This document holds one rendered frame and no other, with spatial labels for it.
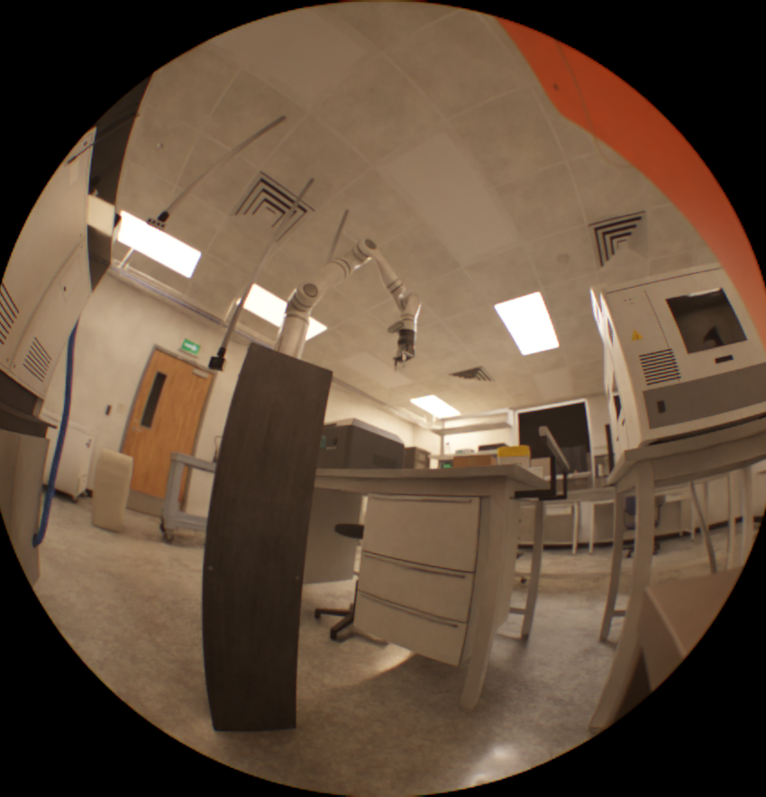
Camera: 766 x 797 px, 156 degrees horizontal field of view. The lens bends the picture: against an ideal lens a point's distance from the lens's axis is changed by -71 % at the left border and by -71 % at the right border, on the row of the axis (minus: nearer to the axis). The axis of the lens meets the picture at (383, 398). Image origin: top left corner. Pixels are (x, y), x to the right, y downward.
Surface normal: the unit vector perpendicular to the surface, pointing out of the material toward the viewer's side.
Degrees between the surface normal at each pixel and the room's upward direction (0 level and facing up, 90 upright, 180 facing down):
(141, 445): 90
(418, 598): 90
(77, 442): 90
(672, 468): 90
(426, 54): 180
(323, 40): 180
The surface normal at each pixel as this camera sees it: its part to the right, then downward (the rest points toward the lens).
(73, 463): 0.75, -0.17
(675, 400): -0.65, -0.34
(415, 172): -0.10, 0.93
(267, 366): 0.57, -0.25
